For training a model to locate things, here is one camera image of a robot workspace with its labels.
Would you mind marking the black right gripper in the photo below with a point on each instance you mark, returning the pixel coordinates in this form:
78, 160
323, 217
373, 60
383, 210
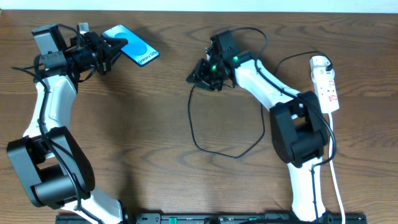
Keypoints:
204, 73

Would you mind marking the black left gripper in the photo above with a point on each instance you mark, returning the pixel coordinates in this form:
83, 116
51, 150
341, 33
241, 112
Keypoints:
103, 53

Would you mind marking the blue Galaxy smartphone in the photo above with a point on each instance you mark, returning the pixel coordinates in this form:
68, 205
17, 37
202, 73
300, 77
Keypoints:
136, 49

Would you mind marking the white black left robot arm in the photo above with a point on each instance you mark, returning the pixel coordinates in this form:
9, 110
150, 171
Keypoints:
48, 161

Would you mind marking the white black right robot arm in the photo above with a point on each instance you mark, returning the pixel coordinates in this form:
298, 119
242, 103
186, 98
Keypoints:
298, 129

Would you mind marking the white USB charger adapter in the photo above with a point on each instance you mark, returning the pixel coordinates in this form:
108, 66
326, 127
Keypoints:
321, 69

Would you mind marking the white power strip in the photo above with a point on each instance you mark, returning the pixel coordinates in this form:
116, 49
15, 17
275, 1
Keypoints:
327, 95

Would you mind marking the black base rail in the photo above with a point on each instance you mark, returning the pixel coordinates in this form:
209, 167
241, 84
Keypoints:
149, 218

